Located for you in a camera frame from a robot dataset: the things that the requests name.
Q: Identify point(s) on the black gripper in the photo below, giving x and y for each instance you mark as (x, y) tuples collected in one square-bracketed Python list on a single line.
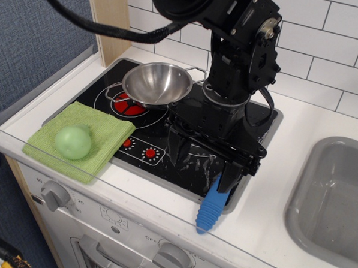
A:
[(220, 129)]

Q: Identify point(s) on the green round toy fruit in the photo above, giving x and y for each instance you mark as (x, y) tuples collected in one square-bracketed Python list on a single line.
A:
[(73, 142)]

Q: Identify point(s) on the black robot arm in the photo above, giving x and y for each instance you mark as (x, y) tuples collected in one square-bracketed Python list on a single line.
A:
[(244, 34)]

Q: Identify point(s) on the yellow black object bottom left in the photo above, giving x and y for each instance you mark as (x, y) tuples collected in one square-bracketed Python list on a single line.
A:
[(4, 254)]

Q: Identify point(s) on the black toy stovetop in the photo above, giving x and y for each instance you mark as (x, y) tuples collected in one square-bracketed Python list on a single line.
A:
[(146, 152)]

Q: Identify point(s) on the stainless steel bowl pan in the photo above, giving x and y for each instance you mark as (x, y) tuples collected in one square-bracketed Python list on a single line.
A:
[(156, 85)]

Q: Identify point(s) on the green folded microfiber cloth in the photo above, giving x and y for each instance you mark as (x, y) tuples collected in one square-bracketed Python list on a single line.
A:
[(107, 133)]

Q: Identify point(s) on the grey right oven knob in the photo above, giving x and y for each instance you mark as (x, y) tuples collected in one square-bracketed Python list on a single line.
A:
[(171, 256)]

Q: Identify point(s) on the grey oven knob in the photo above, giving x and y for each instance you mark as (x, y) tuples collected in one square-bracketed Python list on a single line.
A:
[(54, 195), (171, 256)]

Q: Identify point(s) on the grey sink basin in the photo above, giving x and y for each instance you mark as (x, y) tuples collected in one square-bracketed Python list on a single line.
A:
[(322, 213)]

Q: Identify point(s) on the grey left oven knob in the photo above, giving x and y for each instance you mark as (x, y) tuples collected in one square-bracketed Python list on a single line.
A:
[(54, 195)]

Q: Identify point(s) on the clear acrylic front guard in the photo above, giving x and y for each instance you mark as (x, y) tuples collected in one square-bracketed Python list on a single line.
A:
[(86, 229)]

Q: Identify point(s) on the blue handled metal spoon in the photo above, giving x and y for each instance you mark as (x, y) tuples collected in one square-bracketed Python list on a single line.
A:
[(211, 208)]

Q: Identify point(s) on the grey oven door handle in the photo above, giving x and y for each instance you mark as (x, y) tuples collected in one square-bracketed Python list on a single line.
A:
[(95, 255)]

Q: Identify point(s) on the light wooden side post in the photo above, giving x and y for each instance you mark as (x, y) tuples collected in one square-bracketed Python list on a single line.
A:
[(113, 13)]

